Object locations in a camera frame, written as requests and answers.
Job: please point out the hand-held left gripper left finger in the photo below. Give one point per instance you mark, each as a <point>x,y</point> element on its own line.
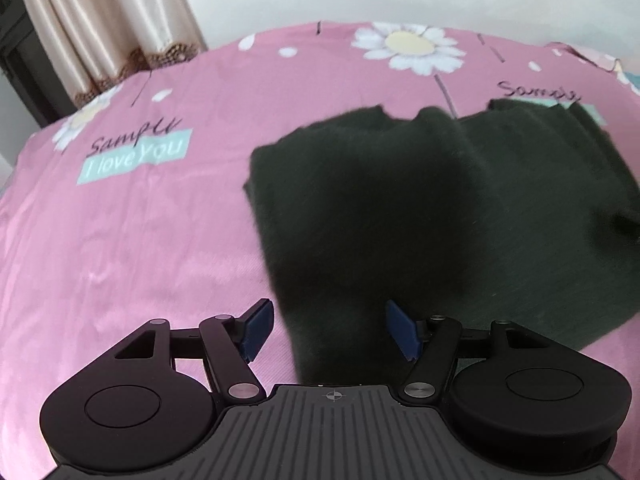
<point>257,327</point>

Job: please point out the pink floral bedsheet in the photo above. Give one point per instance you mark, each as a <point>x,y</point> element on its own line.
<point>150,240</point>

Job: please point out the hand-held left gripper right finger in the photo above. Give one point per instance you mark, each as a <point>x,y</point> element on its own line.
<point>402,330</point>

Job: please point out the dark window frame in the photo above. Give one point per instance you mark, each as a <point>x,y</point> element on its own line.
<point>22,65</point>

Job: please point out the dark green knit sweater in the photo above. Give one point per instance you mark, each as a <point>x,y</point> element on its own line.
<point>400,200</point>

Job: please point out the cream lace-trimmed curtain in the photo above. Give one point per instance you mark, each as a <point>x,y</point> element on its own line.
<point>110,20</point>

